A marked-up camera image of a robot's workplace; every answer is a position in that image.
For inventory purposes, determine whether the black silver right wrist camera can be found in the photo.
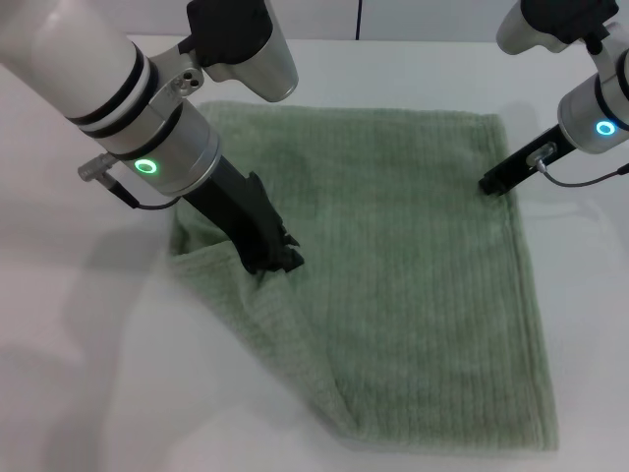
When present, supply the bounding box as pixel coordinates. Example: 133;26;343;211
494;0;621;56

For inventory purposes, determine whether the green ribbed towel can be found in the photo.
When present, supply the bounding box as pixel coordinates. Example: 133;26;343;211
167;100;561;441

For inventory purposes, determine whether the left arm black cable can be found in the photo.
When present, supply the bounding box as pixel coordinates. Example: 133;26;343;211
77;152;182;212

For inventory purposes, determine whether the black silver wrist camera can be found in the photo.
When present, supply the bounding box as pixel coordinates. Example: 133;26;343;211
494;0;621;56
177;0;300;103

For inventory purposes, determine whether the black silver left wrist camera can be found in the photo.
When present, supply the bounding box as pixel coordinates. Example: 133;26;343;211
177;0;300;103

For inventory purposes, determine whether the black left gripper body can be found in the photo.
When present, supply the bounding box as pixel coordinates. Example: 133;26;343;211
182;155;291;269

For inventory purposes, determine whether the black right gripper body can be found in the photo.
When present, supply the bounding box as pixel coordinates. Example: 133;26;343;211
498;123;574;183

